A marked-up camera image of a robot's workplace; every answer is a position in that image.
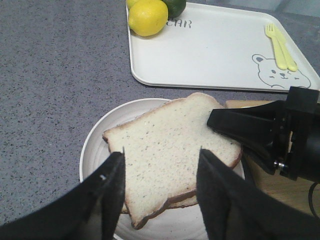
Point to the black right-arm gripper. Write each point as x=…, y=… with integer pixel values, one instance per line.
x=282, y=135

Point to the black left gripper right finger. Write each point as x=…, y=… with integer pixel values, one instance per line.
x=233, y=209

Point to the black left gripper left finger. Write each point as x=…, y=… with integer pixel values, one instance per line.
x=88, y=212

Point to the white round plate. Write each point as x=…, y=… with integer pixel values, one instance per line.
x=182, y=223

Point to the white bread slice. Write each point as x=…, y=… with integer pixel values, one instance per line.
x=179, y=119

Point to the white rectangular bear tray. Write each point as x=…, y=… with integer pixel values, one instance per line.
x=216, y=47

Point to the wooden cutting board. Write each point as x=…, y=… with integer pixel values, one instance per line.
x=292, y=193

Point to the yellow plastic fork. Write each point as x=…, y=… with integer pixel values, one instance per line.
x=280, y=60

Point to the green lime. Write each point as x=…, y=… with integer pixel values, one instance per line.
x=175, y=7

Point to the yellow lemon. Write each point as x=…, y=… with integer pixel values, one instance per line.
x=146, y=17

